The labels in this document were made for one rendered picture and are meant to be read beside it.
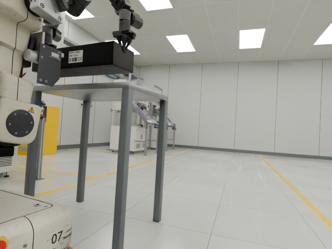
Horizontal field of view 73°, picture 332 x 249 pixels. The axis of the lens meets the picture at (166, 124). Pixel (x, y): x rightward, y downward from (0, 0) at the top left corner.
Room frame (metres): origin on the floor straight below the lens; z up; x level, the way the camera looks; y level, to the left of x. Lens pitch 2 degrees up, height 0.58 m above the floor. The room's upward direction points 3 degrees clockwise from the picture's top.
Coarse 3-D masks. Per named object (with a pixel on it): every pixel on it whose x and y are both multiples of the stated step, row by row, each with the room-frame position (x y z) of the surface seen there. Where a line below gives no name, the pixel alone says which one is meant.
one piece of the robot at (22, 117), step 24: (0, 0) 0.73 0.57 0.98; (24, 0) 0.79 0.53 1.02; (0, 24) 0.78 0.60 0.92; (24, 24) 0.84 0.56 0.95; (0, 48) 0.80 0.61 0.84; (24, 48) 0.86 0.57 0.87; (0, 72) 0.79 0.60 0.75; (0, 96) 0.78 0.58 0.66; (24, 96) 0.84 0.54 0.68; (0, 120) 0.77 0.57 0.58; (24, 120) 0.85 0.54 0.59; (24, 144) 0.87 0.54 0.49
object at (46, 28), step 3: (42, 27) 1.31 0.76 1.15; (45, 27) 1.31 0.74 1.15; (48, 27) 1.31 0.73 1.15; (51, 27) 1.33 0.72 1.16; (42, 30) 1.31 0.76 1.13; (45, 30) 1.31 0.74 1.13; (48, 30) 1.31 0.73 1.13; (51, 30) 1.33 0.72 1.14; (54, 30) 1.37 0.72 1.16; (45, 33) 1.31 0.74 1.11; (48, 33) 1.31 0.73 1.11; (51, 33) 1.33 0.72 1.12; (54, 33) 1.37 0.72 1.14
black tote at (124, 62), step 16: (64, 48) 1.16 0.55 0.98; (80, 48) 1.11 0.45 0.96; (96, 48) 1.07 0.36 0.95; (112, 48) 1.03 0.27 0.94; (32, 64) 1.26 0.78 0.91; (64, 64) 1.16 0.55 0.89; (80, 64) 1.11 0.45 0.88; (96, 64) 1.07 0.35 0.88; (112, 64) 1.03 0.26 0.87; (128, 64) 1.14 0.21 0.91
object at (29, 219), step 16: (0, 192) 0.95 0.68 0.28; (16, 192) 0.97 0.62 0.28; (0, 208) 0.77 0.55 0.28; (16, 208) 0.78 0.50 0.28; (32, 208) 0.79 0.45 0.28; (48, 208) 0.80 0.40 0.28; (64, 208) 0.83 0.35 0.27; (0, 224) 0.66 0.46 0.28; (16, 224) 0.68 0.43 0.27; (32, 224) 0.71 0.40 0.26; (48, 224) 0.75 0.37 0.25; (64, 224) 0.80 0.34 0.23; (0, 240) 0.61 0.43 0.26; (16, 240) 0.65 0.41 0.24; (32, 240) 0.70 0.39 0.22; (48, 240) 0.75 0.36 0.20; (64, 240) 0.81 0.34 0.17
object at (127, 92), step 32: (32, 96) 1.33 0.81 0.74; (64, 96) 1.52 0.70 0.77; (96, 96) 1.42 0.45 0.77; (128, 96) 1.05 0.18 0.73; (160, 96) 1.35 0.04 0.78; (128, 128) 1.06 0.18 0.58; (160, 128) 1.43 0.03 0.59; (32, 160) 1.33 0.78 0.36; (128, 160) 1.08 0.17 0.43; (160, 160) 1.42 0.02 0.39; (32, 192) 1.35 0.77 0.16; (160, 192) 1.42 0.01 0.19
